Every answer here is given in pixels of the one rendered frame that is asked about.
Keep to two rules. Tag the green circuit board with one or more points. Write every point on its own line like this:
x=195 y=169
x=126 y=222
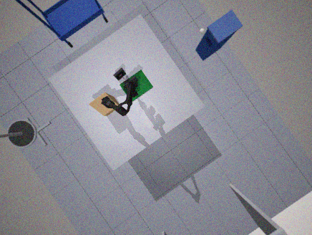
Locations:
x=143 y=84

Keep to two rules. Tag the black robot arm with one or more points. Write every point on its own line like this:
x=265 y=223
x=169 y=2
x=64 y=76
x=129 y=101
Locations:
x=130 y=87

